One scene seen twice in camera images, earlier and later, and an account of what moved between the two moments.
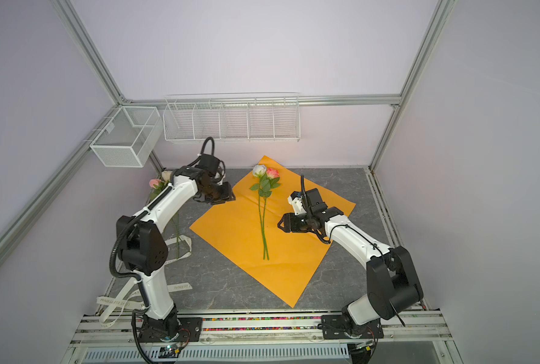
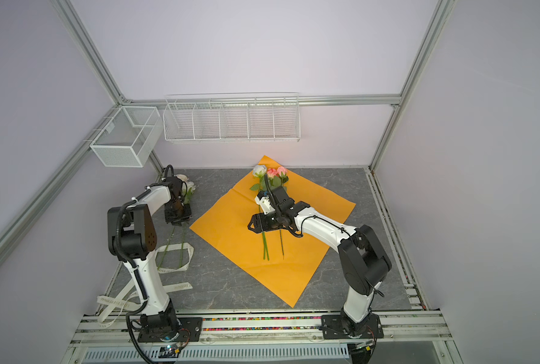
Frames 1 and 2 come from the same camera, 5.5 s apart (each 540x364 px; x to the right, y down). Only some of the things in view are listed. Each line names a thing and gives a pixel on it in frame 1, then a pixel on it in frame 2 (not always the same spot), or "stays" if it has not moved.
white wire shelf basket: x=232 y=117 stays
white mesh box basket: x=129 y=137 stays
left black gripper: x=227 y=196 to x=177 y=221
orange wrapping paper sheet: x=246 y=235 stays
